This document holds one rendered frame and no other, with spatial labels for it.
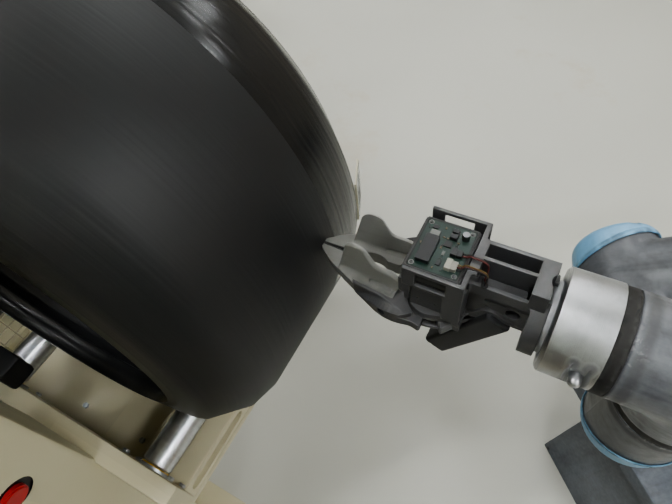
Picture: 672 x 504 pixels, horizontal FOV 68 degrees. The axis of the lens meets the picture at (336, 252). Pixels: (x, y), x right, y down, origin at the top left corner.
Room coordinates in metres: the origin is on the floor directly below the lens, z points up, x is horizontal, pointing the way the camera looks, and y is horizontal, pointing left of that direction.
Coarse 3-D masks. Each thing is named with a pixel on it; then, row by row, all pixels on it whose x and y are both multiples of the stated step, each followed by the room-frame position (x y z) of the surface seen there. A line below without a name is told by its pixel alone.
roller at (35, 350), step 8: (32, 336) 0.32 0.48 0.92; (24, 344) 0.30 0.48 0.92; (32, 344) 0.30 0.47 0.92; (40, 344) 0.30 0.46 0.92; (48, 344) 0.31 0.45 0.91; (16, 352) 0.29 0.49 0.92; (24, 352) 0.29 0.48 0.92; (32, 352) 0.29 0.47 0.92; (40, 352) 0.29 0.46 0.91; (48, 352) 0.30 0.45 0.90; (32, 360) 0.28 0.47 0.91; (40, 360) 0.28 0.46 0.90; (24, 384) 0.25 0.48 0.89
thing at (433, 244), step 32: (448, 224) 0.25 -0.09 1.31; (480, 224) 0.25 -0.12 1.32; (416, 256) 0.21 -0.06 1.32; (448, 256) 0.21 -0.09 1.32; (480, 256) 0.21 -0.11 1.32; (512, 256) 0.21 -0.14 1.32; (416, 288) 0.20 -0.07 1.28; (448, 288) 0.19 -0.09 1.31; (480, 288) 0.19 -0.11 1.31; (512, 288) 0.19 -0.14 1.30; (544, 288) 0.18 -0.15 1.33; (448, 320) 0.18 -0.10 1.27; (512, 320) 0.18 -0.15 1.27; (544, 320) 0.16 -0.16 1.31
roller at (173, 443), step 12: (168, 420) 0.19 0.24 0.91; (180, 420) 0.19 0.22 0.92; (192, 420) 0.19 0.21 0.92; (204, 420) 0.19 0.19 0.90; (168, 432) 0.17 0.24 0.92; (180, 432) 0.17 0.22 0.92; (192, 432) 0.17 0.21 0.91; (156, 444) 0.15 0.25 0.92; (168, 444) 0.15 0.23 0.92; (180, 444) 0.16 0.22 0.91; (144, 456) 0.14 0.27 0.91; (156, 456) 0.14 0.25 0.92; (168, 456) 0.14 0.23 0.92; (180, 456) 0.14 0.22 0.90; (156, 468) 0.12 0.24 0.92; (168, 468) 0.13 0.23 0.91
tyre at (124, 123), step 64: (0, 0) 0.33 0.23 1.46; (64, 0) 0.34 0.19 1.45; (128, 0) 0.36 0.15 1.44; (192, 0) 0.38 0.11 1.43; (0, 64) 0.28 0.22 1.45; (64, 64) 0.29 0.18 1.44; (128, 64) 0.31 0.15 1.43; (192, 64) 0.33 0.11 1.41; (256, 64) 0.36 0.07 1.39; (0, 128) 0.24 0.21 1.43; (64, 128) 0.24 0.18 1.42; (128, 128) 0.26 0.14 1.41; (192, 128) 0.28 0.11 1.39; (256, 128) 0.31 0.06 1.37; (320, 128) 0.35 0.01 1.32; (0, 192) 0.21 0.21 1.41; (64, 192) 0.21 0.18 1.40; (128, 192) 0.22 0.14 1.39; (192, 192) 0.24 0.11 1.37; (256, 192) 0.26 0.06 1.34; (320, 192) 0.30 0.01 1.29; (0, 256) 0.19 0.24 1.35; (64, 256) 0.18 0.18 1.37; (128, 256) 0.19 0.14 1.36; (192, 256) 0.20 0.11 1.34; (256, 256) 0.22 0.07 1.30; (320, 256) 0.27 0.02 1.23; (64, 320) 0.33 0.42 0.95; (128, 320) 0.16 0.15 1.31; (192, 320) 0.17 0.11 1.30; (256, 320) 0.18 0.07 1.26; (128, 384) 0.22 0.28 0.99; (192, 384) 0.14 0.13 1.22; (256, 384) 0.16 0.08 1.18
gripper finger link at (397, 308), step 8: (360, 288) 0.22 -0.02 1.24; (368, 288) 0.22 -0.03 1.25; (360, 296) 0.22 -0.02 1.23; (368, 296) 0.22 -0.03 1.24; (376, 296) 0.21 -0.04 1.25; (384, 296) 0.21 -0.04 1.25; (400, 296) 0.21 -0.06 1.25; (368, 304) 0.21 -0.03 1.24; (376, 304) 0.21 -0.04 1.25; (384, 304) 0.21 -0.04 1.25; (392, 304) 0.20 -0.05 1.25; (400, 304) 0.20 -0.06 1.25; (408, 304) 0.20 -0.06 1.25; (376, 312) 0.20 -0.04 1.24; (384, 312) 0.20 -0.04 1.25; (392, 312) 0.20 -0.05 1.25; (400, 312) 0.20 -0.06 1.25; (408, 312) 0.20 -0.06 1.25; (392, 320) 0.19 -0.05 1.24; (400, 320) 0.19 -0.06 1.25; (408, 320) 0.19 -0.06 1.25; (416, 320) 0.19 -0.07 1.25; (416, 328) 0.18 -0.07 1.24
